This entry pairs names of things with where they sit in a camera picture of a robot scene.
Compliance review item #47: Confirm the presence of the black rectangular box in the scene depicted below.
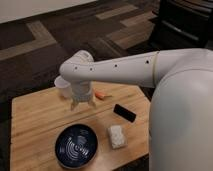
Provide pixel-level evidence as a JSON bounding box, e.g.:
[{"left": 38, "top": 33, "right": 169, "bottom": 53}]
[{"left": 113, "top": 104, "right": 136, "bottom": 122}]

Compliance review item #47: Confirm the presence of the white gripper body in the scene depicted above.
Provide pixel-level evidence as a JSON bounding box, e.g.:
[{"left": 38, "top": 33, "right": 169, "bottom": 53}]
[{"left": 71, "top": 81, "right": 92, "bottom": 102}]

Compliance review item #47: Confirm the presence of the white sponge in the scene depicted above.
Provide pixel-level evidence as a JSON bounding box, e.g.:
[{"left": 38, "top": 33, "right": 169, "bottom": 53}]
[{"left": 108, "top": 125, "right": 127, "bottom": 149}]

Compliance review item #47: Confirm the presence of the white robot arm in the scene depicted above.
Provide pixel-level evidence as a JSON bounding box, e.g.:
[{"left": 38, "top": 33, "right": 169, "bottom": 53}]
[{"left": 59, "top": 48, "right": 213, "bottom": 171}]

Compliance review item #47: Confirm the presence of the orange pepper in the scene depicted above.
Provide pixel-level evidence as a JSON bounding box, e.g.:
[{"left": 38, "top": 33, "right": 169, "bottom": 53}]
[{"left": 95, "top": 91, "right": 112, "bottom": 100}]

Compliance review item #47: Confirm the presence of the dark blue ceramic bowl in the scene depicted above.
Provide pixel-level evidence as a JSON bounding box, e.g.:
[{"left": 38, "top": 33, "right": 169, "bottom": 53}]
[{"left": 54, "top": 124, "right": 98, "bottom": 169}]

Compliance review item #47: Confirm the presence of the black furniture in background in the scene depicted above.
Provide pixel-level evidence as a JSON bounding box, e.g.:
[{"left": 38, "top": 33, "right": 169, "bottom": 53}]
[{"left": 149, "top": 0, "right": 213, "bottom": 50}]

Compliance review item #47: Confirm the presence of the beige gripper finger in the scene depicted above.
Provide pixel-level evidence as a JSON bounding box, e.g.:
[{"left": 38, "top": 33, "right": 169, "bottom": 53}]
[
  {"left": 88, "top": 99, "right": 96, "bottom": 108},
  {"left": 71, "top": 100, "right": 78, "bottom": 110}
]

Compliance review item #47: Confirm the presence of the white plastic cup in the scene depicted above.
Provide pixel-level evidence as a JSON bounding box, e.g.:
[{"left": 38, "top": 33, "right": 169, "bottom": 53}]
[{"left": 54, "top": 76, "right": 71, "bottom": 98}]

